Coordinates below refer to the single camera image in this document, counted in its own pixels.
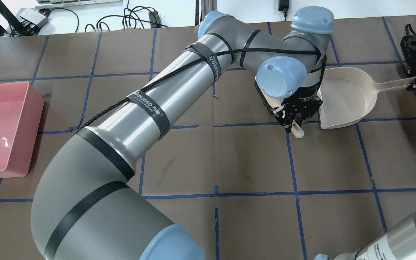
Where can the pink plastic bin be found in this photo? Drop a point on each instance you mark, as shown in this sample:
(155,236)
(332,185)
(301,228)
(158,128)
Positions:
(21,108)

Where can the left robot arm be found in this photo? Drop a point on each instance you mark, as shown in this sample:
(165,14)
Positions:
(83,207)

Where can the beige plastic dustpan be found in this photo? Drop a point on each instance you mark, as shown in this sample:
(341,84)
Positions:
(349,94)

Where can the beige hand brush black bristles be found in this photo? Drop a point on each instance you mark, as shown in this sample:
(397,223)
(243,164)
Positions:
(284,111)

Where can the aluminium frame post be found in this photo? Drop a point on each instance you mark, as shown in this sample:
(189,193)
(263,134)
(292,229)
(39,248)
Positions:
(207,6)

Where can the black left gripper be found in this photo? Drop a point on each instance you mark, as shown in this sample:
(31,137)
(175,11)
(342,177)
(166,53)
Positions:
(304,96)

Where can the black power adapter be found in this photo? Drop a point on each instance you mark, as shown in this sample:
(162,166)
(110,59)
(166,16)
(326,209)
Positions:
(154,18)

